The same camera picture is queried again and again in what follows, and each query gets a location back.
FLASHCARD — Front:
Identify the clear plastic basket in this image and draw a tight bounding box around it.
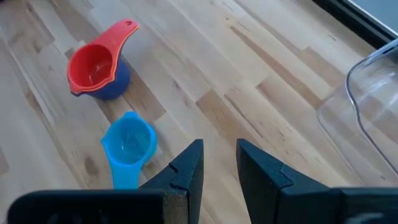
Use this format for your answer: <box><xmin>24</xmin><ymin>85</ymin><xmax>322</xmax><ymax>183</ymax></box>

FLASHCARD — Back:
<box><xmin>316</xmin><ymin>39</ymin><xmax>398</xmax><ymax>184</ymax></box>

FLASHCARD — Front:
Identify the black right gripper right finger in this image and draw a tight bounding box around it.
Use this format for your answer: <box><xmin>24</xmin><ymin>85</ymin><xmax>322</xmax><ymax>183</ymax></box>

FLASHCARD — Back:
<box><xmin>236</xmin><ymin>139</ymin><xmax>398</xmax><ymax>224</ymax></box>

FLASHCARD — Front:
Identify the black aluminium table frame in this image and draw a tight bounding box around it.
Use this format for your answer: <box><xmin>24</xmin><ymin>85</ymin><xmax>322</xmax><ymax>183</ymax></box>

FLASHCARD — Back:
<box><xmin>312</xmin><ymin>0</ymin><xmax>398</xmax><ymax>50</ymax></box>

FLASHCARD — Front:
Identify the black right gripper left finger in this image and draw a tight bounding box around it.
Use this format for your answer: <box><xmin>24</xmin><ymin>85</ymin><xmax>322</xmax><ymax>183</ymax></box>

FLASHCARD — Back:
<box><xmin>6</xmin><ymin>139</ymin><xmax>205</xmax><ymax>224</ymax></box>

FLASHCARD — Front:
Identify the orange measuring cup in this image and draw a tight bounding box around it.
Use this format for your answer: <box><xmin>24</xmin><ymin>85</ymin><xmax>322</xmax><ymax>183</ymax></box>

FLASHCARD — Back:
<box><xmin>70</xmin><ymin>23</ymin><xmax>140</xmax><ymax>96</ymax></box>

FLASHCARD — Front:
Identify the red measuring cup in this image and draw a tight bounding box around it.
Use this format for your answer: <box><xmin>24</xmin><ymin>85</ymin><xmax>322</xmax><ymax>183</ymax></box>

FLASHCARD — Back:
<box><xmin>67</xmin><ymin>18</ymin><xmax>140</xmax><ymax>94</ymax></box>

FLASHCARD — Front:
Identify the small light blue measuring cup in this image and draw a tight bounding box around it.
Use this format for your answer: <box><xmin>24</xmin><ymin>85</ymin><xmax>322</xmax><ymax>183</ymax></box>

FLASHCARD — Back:
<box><xmin>100</xmin><ymin>111</ymin><xmax>159</xmax><ymax>190</ymax></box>

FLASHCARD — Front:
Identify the dark blue measuring cup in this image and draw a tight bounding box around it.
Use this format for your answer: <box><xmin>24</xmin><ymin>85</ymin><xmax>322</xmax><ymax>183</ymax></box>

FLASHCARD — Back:
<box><xmin>74</xmin><ymin>57</ymin><xmax>131</xmax><ymax>101</ymax></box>

